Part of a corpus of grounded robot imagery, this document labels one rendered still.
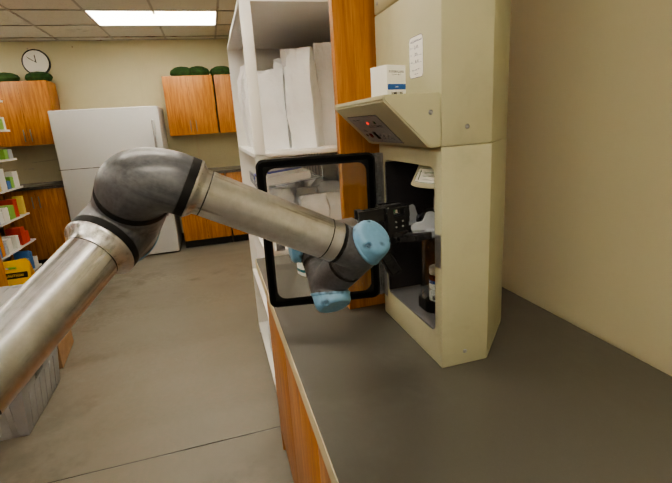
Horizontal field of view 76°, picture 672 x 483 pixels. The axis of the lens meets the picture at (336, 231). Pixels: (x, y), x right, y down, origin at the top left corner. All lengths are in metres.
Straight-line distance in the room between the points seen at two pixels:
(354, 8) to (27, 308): 0.95
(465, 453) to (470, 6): 0.76
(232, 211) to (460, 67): 0.49
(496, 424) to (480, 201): 0.41
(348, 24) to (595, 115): 0.62
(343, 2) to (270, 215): 0.66
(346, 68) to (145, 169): 0.65
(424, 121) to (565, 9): 0.55
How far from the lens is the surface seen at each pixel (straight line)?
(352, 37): 1.19
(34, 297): 0.70
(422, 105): 0.83
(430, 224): 0.97
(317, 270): 0.86
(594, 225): 1.19
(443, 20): 0.87
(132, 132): 5.69
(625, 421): 0.95
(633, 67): 1.12
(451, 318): 0.96
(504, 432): 0.86
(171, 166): 0.68
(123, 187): 0.70
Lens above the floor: 1.47
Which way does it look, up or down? 14 degrees down
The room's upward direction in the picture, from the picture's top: 4 degrees counter-clockwise
